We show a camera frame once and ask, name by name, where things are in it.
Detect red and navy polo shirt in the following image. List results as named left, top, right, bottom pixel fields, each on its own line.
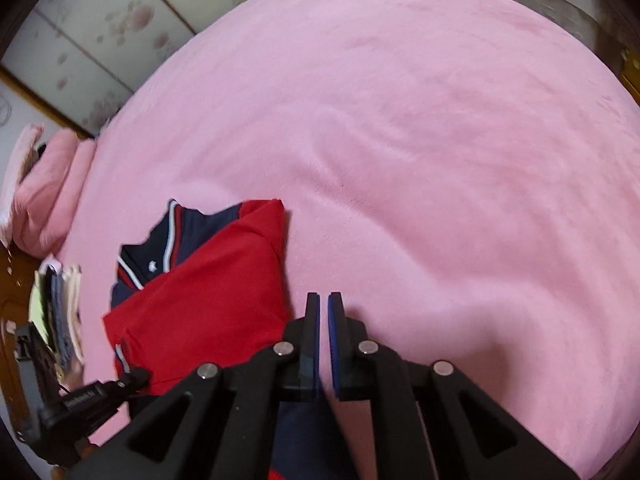
left=102, top=199, right=361, bottom=480

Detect pink fleece bed blanket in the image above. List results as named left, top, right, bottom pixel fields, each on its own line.
left=60, top=0, right=640, bottom=480

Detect wooden headboard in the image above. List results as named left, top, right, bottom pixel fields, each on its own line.
left=0, top=242, right=51, bottom=413

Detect folded pink quilt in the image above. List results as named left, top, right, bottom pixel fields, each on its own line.
left=12, top=127, right=98, bottom=256

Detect wooden cabinet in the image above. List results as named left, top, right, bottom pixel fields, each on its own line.
left=595, top=25, right=640, bottom=107

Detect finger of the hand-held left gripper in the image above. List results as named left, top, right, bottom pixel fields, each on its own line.
left=100, top=367, right=152, bottom=408

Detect floral wardrobe doors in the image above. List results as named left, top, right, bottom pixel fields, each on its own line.
left=0, top=0, right=281, bottom=138

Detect stack of folded clothes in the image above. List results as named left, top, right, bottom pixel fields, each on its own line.
left=29, top=255, right=87, bottom=368

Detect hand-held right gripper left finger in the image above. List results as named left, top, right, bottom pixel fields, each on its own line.
left=65, top=292, right=323, bottom=480

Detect pink pillow with lace trim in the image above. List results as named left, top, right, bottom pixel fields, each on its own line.
left=0, top=124, right=45, bottom=243

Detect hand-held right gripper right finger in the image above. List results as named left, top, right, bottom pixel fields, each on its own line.
left=327, top=292, right=581, bottom=480

